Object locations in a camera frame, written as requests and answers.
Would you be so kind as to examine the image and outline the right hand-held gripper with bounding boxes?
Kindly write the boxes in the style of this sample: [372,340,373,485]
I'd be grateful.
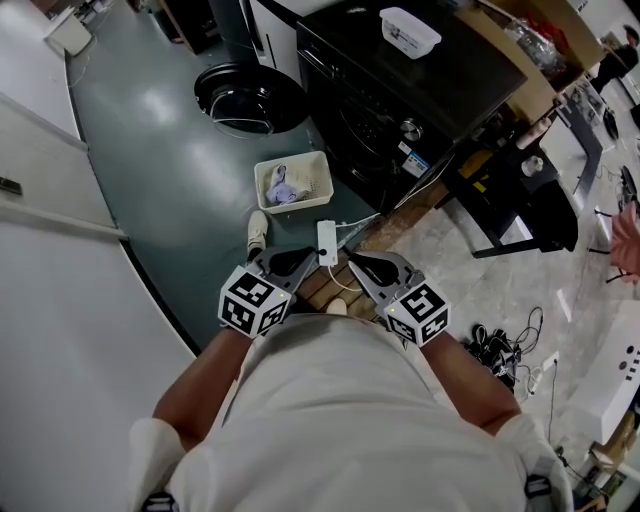
[348,250,451,348]

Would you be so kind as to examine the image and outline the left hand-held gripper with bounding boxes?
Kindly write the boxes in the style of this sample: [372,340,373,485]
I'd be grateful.
[218,246,319,340]

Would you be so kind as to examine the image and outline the lavender clothes garment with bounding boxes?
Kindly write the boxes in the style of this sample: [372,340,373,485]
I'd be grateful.
[263,180,310,207]

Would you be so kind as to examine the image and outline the cream plastic laundry basket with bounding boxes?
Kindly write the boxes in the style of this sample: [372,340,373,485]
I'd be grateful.
[253,150,335,215]

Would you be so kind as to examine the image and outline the dark grey washing machine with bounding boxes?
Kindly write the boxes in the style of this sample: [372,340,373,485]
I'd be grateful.
[296,2,530,214]

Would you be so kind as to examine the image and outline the person's right forearm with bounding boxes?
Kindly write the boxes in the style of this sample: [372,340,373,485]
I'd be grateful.
[419,332,524,437]

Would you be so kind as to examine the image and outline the person's left forearm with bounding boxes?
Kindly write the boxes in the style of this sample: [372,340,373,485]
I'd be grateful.
[152,327,251,451]

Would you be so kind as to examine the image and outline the round washing machine door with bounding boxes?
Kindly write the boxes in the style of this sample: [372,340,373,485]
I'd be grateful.
[193,62,309,140]

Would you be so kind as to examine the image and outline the white power strip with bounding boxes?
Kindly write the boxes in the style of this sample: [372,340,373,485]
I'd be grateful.
[316,220,339,267]

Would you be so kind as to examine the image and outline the wooden plank block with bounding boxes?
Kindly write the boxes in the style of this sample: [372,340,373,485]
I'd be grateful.
[357,179,451,254]

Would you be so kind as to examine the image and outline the yellow black packet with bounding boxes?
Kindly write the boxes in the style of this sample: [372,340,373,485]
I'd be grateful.
[458,149,495,194]

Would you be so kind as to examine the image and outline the person's white shirt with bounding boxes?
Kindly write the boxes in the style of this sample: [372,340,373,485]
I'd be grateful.
[127,312,574,512]

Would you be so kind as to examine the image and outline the black side table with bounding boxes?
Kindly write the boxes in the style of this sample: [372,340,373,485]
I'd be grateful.
[444,139,581,260]

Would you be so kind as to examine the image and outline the beige bottle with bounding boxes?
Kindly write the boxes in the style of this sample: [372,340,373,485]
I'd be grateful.
[516,118,552,151]

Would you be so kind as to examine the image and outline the large cardboard box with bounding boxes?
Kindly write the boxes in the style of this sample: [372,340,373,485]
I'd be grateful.
[452,0,607,126]

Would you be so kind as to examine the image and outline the white black tall appliance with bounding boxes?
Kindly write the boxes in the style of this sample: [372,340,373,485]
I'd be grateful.
[207,0,301,71]

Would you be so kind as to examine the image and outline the clear plastic lidded box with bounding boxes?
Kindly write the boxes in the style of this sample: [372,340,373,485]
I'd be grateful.
[378,6,443,60]

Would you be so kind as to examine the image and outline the grey metal stand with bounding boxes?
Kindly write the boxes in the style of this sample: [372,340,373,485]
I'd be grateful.
[555,97,605,201]

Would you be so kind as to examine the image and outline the pink chair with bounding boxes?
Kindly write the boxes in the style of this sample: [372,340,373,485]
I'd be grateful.
[608,199,640,281]

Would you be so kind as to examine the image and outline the white curved furniture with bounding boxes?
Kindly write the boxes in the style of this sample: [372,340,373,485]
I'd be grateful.
[567,299,640,446]

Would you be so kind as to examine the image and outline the clear bag red contents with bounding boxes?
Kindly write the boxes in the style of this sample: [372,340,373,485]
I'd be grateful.
[503,17,567,77]

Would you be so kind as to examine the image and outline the small open cardboard box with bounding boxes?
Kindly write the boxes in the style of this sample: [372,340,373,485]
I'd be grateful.
[589,414,639,501]

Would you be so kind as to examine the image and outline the white trash bin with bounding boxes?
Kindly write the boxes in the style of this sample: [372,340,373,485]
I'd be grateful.
[44,12,95,57]

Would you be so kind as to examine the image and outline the bundle of black cables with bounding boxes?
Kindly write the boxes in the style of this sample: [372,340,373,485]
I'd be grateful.
[462,305,546,396]

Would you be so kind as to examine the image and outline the black white striped strap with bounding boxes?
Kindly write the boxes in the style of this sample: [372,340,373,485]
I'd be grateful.
[142,492,180,512]
[524,473,552,499]

